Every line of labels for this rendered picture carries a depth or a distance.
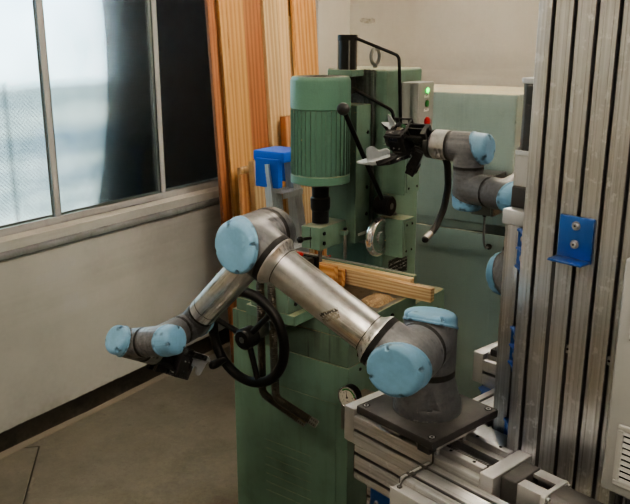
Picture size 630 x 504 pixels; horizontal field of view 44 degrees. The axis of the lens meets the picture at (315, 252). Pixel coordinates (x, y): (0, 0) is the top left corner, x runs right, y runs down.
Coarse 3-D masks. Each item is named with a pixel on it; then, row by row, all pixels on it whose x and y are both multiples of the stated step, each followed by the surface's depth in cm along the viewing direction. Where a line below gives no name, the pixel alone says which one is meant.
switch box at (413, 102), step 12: (408, 84) 236; (420, 84) 235; (432, 84) 241; (408, 96) 237; (420, 96) 236; (432, 96) 242; (408, 108) 238; (420, 108) 237; (432, 108) 243; (420, 120) 238; (432, 120) 245
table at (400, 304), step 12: (348, 288) 228; (360, 288) 228; (360, 300) 218; (396, 300) 218; (408, 300) 221; (252, 312) 223; (300, 312) 217; (384, 312) 211; (396, 312) 216; (288, 324) 215
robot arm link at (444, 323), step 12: (408, 312) 165; (420, 312) 164; (432, 312) 165; (444, 312) 166; (408, 324) 162; (420, 324) 161; (432, 324) 161; (444, 324) 161; (456, 324) 164; (444, 336) 161; (456, 336) 166; (444, 348) 160; (456, 348) 167; (444, 360) 161; (444, 372) 165
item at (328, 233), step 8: (312, 224) 233; (320, 224) 233; (328, 224) 233; (336, 224) 235; (344, 224) 239; (304, 232) 232; (312, 232) 230; (320, 232) 229; (328, 232) 232; (336, 232) 236; (312, 240) 231; (320, 240) 230; (328, 240) 233; (336, 240) 236; (312, 248) 232; (320, 248) 230
